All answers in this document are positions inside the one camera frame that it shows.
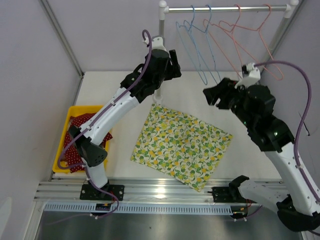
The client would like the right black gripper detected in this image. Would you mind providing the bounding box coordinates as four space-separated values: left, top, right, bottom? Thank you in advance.
202 77 254 128

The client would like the blue wire hanger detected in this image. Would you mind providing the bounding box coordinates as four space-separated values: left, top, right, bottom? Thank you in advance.
175 5 208 86
176 4 222 85

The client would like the lemon print skirt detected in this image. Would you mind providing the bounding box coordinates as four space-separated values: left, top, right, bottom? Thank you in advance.
130 103 233 192

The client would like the red polka dot skirt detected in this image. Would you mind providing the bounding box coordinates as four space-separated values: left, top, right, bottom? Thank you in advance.
61 113 113 173

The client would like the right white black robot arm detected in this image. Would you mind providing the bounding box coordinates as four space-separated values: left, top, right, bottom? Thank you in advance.
203 78 320 232

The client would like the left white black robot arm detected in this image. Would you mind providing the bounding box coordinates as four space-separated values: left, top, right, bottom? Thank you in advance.
68 49 182 200

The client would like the clothes rack metal white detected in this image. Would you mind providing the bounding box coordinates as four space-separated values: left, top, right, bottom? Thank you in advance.
152 0 299 104

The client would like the yellow plastic tray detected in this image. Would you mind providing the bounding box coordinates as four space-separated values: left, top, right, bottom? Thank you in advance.
52 105 103 175

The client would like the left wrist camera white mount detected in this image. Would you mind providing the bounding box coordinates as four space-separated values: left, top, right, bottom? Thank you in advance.
142 36 167 51

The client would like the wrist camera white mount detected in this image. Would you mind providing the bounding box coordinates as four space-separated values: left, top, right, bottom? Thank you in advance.
142 36 167 51
235 62 261 88

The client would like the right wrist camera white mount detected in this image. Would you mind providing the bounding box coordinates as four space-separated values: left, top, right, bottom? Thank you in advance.
235 62 261 88

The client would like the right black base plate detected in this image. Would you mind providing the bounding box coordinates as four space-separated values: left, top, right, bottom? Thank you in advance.
211 186 240 203

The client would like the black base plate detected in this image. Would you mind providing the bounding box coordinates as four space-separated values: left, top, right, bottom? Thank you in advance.
211 186 240 203
79 184 125 201

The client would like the aluminium mounting rail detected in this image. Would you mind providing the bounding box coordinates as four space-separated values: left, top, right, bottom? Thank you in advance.
34 178 231 204

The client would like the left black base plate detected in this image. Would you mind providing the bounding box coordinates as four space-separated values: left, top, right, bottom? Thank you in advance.
79 184 125 201

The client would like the white slotted cable duct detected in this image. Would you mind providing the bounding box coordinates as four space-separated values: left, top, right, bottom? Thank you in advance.
44 202 233 216

